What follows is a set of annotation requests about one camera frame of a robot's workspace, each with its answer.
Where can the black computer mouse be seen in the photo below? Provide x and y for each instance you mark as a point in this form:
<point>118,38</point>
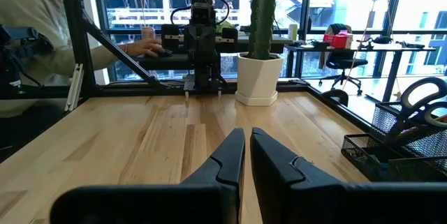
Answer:
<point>166,53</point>

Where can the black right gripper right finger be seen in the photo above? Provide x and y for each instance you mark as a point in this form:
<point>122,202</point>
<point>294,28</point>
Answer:
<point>279,182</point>

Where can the black aluminium table frame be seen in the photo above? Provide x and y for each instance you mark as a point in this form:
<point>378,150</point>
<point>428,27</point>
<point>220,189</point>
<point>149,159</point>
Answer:
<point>77,25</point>

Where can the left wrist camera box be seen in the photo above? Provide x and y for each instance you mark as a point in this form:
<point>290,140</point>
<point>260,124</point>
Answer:
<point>202,14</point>

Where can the green cactus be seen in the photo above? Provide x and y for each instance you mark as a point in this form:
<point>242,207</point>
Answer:
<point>262,14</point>

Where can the white bracket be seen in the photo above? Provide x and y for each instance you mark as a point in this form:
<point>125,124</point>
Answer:
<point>74,88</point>

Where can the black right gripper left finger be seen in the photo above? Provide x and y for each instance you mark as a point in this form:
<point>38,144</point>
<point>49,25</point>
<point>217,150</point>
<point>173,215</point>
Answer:
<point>223,168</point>

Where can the white faceted plant pot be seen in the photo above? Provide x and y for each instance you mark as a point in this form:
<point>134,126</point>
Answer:
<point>258,77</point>

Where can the black exterior camera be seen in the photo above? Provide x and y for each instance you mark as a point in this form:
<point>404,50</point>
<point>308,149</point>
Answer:
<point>21,53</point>

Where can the black office desk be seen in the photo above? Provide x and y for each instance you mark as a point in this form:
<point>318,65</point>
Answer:
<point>167,63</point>

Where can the long dark desk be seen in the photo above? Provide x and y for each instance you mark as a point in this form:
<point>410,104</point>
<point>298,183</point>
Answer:
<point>384,47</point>

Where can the person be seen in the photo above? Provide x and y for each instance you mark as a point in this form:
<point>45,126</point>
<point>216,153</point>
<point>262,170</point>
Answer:
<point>31,14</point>

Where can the black office chair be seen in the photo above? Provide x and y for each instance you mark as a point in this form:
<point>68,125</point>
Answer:
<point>344,61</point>

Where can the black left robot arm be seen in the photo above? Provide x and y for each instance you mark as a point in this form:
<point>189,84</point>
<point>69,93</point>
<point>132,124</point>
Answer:
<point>204,74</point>

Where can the pink can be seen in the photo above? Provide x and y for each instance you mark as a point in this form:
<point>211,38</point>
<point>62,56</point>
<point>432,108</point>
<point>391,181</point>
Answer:
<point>148,33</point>

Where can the black mesh desk organizer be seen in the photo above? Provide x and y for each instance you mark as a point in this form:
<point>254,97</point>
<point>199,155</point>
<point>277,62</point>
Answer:
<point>366,154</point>

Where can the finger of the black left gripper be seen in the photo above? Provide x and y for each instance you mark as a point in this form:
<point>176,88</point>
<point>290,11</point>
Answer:
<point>192,44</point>
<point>209,44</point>

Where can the white cup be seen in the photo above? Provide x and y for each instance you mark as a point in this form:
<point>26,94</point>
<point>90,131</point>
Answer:
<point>292,32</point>

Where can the red box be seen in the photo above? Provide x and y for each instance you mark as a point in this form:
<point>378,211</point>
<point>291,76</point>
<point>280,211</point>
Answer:
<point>338,40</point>

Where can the person's hand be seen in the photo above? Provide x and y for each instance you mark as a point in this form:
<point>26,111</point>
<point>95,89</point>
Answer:
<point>146,46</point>

